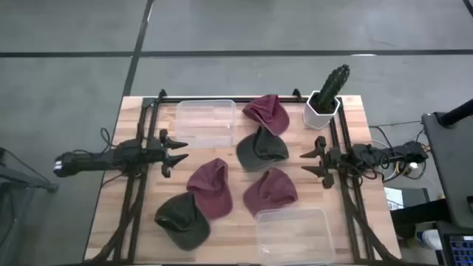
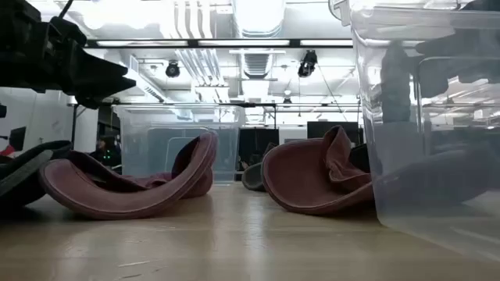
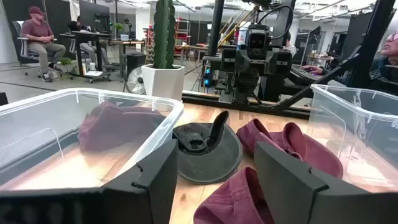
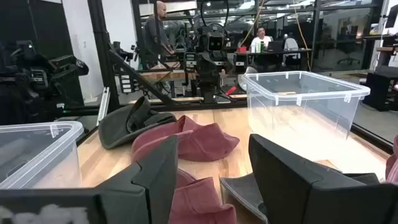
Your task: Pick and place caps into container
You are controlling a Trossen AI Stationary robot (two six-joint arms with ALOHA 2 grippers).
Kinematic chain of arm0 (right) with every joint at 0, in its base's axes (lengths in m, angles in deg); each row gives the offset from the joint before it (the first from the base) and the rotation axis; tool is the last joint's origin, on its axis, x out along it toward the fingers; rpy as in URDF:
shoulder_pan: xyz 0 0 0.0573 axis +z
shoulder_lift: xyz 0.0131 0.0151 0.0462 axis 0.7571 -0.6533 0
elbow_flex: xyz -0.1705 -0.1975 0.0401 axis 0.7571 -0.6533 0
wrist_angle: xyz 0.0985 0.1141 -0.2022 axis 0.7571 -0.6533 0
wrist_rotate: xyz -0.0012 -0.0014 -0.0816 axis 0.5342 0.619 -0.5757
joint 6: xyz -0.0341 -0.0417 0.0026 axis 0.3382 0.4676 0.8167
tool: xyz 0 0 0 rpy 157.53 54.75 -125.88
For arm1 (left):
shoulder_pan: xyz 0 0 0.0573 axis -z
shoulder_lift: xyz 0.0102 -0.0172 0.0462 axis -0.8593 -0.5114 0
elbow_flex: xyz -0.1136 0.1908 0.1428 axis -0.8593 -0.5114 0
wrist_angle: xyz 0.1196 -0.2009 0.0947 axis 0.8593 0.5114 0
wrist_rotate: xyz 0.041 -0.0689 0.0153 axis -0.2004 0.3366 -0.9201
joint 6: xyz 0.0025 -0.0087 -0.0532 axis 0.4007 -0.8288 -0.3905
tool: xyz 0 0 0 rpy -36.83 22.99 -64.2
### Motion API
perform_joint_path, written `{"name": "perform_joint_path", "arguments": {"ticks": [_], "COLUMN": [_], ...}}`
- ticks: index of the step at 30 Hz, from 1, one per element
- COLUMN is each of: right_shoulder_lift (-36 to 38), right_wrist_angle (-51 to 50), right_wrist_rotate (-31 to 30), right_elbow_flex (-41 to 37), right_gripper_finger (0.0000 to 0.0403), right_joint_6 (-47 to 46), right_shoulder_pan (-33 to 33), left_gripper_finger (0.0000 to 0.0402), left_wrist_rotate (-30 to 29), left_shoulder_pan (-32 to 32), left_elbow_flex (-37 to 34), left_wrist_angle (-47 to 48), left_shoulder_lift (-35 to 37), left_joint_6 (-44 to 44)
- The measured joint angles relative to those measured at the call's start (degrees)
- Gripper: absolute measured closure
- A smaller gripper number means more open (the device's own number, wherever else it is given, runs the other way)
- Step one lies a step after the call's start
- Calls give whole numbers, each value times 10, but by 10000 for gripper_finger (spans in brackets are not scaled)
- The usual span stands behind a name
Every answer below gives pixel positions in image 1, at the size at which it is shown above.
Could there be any white paper sheet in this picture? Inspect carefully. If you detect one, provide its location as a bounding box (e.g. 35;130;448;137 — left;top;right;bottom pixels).
383;185;406;212

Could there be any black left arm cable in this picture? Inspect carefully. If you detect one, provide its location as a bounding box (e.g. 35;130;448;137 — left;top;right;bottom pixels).
98;126;118;151

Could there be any black pole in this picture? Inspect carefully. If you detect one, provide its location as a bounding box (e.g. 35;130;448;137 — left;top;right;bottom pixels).
437;98;473;127

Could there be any grey cart top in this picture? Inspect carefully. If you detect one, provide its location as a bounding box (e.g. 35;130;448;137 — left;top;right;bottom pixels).
421;109;473;230

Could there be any clear plastic container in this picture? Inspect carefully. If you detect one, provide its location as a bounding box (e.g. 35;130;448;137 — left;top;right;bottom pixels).
174;99;238;150
254;207;337;266

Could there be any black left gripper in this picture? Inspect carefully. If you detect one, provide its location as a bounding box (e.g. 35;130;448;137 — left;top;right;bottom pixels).
146;129;190;179

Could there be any maroon baseball cap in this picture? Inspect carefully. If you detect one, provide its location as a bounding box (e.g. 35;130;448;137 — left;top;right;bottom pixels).
242;167;299;217
186;157;234;221
242;94;291;137

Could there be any white plastic bottle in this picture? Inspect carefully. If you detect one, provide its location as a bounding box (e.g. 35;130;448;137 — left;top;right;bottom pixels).
416;228;444;251

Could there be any black bench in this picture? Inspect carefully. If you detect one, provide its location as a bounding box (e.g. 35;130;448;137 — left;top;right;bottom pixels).
390;187;454;239

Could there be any dark grey stand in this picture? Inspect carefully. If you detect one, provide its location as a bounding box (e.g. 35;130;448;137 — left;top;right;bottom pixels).
0;146;60;266

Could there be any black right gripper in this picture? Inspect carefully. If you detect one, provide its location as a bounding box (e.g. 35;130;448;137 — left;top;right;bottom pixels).
299;135;343;190

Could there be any white hexagonal plant pot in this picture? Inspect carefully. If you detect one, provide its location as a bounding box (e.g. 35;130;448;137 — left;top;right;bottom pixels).
302;90;341;132

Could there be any green cactus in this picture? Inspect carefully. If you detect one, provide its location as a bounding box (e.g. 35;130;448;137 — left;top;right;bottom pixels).
316;64;351;114

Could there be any black laptop keyboard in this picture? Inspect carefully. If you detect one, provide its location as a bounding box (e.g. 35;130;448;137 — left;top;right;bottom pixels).
446;233;473;266

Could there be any white cable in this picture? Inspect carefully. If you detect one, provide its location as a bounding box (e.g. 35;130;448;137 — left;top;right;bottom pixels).
368;137;402;183

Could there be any black aluminium table frame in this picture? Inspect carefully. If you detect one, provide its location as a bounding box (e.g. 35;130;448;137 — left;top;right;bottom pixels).
87;88;404;266

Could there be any dark green baseball cap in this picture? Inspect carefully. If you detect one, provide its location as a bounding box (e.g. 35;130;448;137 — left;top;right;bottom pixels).
235;126;290;173
154;191;212;253

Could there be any yellow cable bundle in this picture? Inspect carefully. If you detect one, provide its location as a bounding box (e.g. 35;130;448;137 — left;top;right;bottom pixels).
393;162;417;178

